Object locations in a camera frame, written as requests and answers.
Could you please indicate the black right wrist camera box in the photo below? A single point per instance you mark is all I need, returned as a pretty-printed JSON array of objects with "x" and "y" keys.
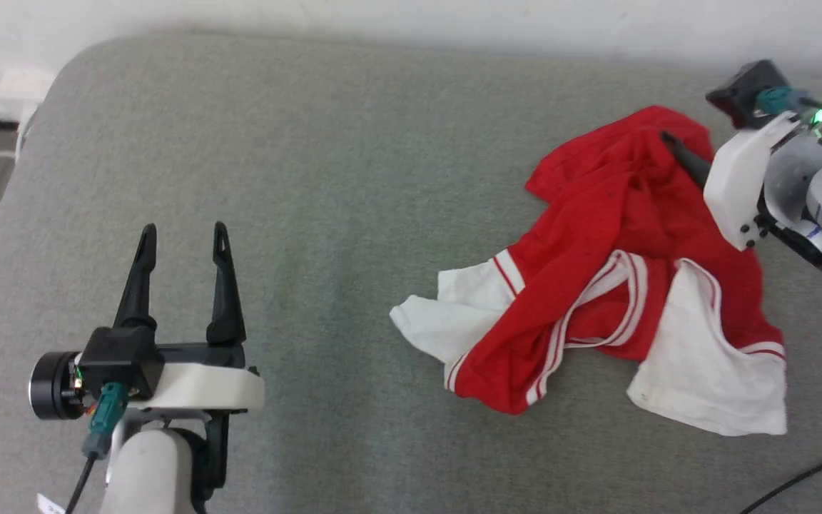
[{"x": 743, "y": 93}]

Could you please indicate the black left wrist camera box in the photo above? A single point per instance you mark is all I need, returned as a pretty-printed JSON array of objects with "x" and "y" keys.
[{"x": 118, "y": 357}]

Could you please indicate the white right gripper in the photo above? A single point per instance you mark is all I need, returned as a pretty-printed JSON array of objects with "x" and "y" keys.
[{"x": 736, "y": 185}]

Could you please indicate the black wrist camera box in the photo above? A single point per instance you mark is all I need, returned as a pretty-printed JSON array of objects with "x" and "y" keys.
[
  {"x": 743, "y": 93},
  {"x": 118, "y": 357}
]

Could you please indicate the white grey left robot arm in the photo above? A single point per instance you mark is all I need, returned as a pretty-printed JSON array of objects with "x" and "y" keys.
[{"x": 147, "y": 478}]

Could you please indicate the red and white jersey shirt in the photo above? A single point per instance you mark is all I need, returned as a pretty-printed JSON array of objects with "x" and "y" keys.
[{"x": 618, "y": 214}]

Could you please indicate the small white paper label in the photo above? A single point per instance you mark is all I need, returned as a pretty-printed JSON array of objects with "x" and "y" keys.
[{"x": 51, "y": 505}]

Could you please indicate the grey fabric sofa seat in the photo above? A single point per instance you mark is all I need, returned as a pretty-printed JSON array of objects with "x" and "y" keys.
[{"x": 354, "y": 214}]

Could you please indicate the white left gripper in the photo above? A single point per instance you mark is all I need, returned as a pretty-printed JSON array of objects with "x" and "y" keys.
[{"x": 197, "y": 389}]

